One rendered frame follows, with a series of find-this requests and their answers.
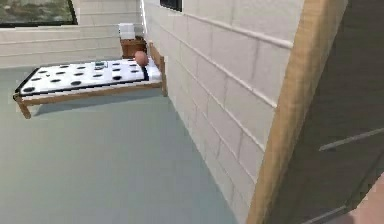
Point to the dark framed window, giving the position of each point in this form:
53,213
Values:
35,11

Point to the brown wooden nightstand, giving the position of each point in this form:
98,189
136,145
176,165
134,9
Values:
131,47

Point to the white box lamp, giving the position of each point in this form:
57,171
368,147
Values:
126,31

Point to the dark grey room door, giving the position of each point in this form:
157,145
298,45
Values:
330,133

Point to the wooden bed with dotted cover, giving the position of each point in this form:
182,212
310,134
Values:
83,78

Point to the pink round ball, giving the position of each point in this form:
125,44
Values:
141,58

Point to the small dark flat object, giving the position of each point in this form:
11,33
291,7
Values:
99,64

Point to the small dark window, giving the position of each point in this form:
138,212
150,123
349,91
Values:
171,4

